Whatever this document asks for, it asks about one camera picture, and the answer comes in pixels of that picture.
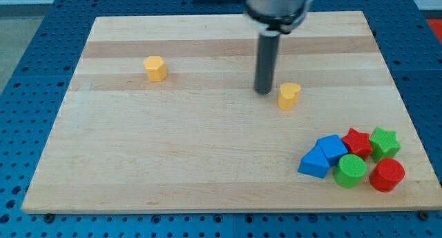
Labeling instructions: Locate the green star block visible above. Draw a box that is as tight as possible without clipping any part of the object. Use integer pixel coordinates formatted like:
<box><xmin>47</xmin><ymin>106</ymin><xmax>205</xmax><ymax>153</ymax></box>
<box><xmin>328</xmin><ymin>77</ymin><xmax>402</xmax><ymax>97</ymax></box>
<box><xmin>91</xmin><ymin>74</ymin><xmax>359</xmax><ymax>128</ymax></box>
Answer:
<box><xmin>369</xmin><ymin>127</ymin><xmax>401</xmax><ymax>163</ymax></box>

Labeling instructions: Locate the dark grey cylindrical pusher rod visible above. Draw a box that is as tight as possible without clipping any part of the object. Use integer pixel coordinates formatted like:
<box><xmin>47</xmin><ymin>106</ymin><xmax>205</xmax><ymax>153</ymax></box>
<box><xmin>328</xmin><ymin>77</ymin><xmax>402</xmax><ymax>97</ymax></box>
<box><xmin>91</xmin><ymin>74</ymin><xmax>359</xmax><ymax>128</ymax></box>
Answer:
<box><xmin>254</xmin><ymin>34</ymin><xmax>280</xmax><ymax>95</ymax></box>

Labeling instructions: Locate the yellow hexagon block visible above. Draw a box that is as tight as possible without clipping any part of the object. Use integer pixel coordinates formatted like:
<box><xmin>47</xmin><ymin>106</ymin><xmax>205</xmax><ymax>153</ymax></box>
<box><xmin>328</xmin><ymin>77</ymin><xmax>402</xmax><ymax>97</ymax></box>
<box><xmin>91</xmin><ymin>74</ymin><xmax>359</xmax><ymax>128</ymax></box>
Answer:
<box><xmin>143</xmin><ymin>56</ymin><xmax>168</xmax><ymax>82</ymax></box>

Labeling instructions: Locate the wooden board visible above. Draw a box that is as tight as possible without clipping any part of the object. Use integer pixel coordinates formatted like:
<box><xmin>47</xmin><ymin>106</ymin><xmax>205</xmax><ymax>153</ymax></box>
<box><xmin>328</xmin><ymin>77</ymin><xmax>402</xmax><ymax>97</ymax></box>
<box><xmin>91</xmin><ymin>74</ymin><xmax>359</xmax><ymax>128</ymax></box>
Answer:
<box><xmin>21</xmin><ymin>11</ymin><xmax>441</xmax><ymax>214</ymax></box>

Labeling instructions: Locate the blue cube block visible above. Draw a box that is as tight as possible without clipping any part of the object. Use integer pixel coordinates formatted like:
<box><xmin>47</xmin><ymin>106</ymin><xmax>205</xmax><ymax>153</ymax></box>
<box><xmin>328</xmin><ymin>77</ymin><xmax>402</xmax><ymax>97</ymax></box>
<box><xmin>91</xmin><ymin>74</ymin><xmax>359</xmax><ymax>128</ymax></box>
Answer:
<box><xmin>316</xmin><ymin>135</ymin><xmax>348</xmax><ymax>166</ymax></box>

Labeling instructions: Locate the red cylinder block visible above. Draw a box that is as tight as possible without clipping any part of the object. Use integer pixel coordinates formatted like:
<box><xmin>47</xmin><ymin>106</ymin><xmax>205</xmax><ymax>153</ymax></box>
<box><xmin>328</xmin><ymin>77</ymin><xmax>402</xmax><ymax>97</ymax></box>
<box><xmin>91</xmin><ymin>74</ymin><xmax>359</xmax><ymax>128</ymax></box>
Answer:
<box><xmin>369</xmin><ymin>158</ymin><xmax>405</xmax><ymax>192</ymax></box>

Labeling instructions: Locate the blue triangle block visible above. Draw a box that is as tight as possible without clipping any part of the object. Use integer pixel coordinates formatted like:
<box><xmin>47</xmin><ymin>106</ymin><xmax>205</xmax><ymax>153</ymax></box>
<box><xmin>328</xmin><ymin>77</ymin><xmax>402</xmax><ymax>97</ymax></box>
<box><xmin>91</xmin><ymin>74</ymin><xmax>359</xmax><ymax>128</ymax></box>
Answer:
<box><xmin>298</xmin><ymin>144</ymin><xmax>330</xmax><ymax>179</ymax></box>

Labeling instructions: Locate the yellow heart block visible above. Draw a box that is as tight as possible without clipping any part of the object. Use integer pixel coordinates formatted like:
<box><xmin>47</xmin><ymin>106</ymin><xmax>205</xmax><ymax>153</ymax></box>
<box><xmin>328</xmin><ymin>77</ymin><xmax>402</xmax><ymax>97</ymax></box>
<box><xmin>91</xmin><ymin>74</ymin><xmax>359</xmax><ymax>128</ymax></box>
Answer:
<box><xmin>278</xmin><ymin>82</ymin><xmax>301</xmax><ymax>111</ymax></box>

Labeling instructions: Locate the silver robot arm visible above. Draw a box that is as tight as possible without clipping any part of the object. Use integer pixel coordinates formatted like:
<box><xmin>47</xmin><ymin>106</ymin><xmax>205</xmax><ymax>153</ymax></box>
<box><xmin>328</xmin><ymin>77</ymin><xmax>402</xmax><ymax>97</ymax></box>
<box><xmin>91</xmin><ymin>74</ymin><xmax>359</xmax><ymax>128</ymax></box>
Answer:
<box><xmin>244</xmin><ymin>0</ymin><xmax>314</xmax><ymax>95</ymax></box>

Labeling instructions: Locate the red star block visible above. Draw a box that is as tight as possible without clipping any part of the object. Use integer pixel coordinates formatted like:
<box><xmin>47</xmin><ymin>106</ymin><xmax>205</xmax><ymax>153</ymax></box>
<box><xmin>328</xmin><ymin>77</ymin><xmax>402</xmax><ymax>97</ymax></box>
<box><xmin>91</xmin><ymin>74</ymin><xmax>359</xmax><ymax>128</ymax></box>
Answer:
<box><xmin>341</xmin><ymin>128</ymin><xmax>373</xmax><ymax>161</ymax></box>

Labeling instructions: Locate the green cylinder block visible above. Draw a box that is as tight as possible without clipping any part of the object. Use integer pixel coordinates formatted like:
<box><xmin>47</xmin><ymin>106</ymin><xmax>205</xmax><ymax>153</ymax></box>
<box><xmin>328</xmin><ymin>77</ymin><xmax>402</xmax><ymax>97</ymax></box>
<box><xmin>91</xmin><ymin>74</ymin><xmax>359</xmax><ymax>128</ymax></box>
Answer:
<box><xmin>333</xmin><ymin>154</ymin><xmax>367</xmax><ymax>188</ymax></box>

